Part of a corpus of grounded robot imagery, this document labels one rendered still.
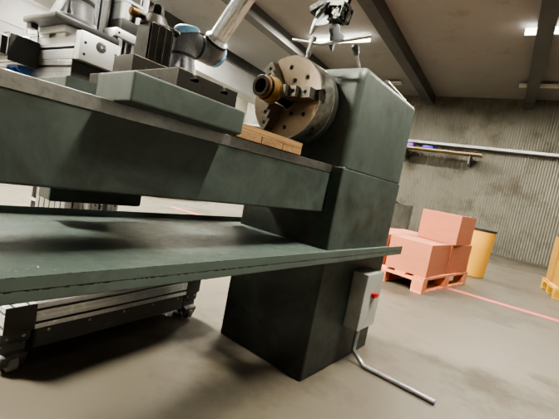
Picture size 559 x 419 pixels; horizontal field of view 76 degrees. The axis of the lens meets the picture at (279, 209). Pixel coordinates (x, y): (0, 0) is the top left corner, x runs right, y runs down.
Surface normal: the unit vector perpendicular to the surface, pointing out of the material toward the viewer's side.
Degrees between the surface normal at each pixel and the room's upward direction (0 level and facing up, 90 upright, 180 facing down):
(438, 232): 90
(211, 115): 90
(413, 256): 90
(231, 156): 90
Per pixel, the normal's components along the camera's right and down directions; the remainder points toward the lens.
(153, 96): 0.76, 0.20
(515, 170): -0.53, -0.03
